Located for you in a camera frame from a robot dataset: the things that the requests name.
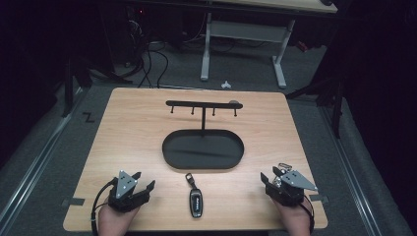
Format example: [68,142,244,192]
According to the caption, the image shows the black floor cables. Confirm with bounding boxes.
[123,40,170,89]

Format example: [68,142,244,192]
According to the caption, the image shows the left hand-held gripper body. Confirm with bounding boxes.
[107,169,151,212]

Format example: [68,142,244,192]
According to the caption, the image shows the black key rack with tray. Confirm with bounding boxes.
[161,99,246,171]

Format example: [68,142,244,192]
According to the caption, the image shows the metal floor rail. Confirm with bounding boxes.
[319,104,384,236]
[0,88,84,228]

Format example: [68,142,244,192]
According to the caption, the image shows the hand-held gripper cable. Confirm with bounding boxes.
[303,195,316,234]
[90,177,118,236]

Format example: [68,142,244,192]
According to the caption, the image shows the black tape strip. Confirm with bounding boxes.
[309,194,329,204]
[61,197,86,207]

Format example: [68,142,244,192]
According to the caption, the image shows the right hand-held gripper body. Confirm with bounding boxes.
[265,169,319,207]

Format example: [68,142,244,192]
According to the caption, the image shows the person's right hand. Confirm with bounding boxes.
[273,198,313,236]

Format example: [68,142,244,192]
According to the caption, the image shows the right hand-held gripper cable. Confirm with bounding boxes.
[303,195,316,234]

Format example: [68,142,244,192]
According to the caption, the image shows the black car key fob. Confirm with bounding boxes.
[184,172,204,219]

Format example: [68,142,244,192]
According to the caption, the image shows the white-legged desk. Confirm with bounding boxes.
[200,0,339,89]

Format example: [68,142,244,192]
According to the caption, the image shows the left hand-held gripper cable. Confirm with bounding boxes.
[90,177,118,236]

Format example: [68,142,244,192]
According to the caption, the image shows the person's left hand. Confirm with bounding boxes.
[97,198,142,236]

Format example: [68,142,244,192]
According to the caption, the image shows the black metal stand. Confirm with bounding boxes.
[61,58,133,118]
[285,65,346,140]

